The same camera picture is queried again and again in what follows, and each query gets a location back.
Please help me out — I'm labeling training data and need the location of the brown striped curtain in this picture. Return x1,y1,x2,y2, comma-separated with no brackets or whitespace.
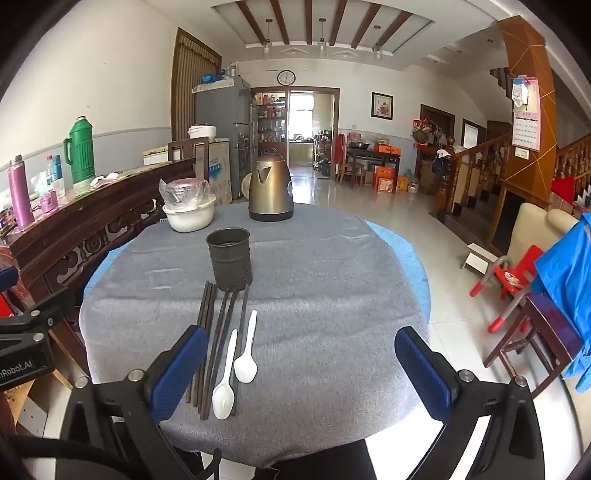
171,28,222,141

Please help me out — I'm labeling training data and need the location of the white bowl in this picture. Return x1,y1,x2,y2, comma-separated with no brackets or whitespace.
163,195,217,233

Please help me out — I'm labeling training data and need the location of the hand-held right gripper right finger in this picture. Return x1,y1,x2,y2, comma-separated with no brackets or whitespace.
394,326,543,480

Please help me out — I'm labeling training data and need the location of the dark grey utensil holder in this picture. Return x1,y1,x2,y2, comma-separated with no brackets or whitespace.
206,227,254,291

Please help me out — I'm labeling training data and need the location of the purple thermos bottle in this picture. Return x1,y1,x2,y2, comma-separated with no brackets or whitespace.
7,155,35,232

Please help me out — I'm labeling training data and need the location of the dark wooden side table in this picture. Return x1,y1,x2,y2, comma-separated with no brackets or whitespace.
344,145,402,185

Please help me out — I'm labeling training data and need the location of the green thermos jug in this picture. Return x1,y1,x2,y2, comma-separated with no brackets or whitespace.
63,115,96,185

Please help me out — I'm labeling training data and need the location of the grey tablecloth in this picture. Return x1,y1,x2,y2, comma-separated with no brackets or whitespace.
78,200,430,468

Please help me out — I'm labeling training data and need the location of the upright orange box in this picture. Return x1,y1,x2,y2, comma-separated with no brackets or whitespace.
373,167,398,193

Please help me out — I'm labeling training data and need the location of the bronze electric kettle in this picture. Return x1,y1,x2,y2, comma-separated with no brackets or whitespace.
241,148,295,222

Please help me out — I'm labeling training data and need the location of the black cable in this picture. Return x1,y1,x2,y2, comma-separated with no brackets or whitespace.
0,434,222,480

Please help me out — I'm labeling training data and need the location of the framed wall picture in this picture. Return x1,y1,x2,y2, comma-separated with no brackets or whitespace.
370,91,394,121

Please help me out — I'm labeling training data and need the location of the dark wooden chair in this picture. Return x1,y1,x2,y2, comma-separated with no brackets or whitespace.
167,136,210,181

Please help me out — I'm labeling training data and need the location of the white step stool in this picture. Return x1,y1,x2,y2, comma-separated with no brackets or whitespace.
461,242,497,273

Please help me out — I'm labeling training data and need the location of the carved wooden sideboard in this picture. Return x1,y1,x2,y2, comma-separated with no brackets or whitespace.
0,157,197,374

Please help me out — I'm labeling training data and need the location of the red child chair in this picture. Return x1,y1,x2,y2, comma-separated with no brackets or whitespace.
469,244,546,334

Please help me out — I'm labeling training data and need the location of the beige armchair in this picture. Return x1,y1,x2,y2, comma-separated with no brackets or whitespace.
501,202,580,287

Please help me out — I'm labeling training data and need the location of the white plastic spoon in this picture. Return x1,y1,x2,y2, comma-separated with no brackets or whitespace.
233,309,258,384
212,329,238,420

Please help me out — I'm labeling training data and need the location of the dark wooden stool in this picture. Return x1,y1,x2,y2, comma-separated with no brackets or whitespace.
482,293,585,400

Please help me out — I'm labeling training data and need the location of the grey refrigerator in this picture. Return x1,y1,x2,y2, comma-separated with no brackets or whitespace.
194,76,259,199

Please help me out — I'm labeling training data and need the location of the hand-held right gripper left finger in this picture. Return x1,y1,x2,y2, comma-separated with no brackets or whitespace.
60,325,222,480

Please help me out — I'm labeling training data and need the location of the blue cloth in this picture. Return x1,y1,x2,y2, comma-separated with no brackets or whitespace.
533,212,591,393

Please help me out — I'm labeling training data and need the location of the wooden stair railing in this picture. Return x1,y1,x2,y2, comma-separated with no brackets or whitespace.
429,134,591,232

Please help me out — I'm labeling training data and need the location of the wall calendar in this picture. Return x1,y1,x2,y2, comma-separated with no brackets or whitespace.
512,76,541,152

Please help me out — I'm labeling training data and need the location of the shelf with jars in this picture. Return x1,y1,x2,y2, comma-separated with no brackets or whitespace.
253,90,287,164

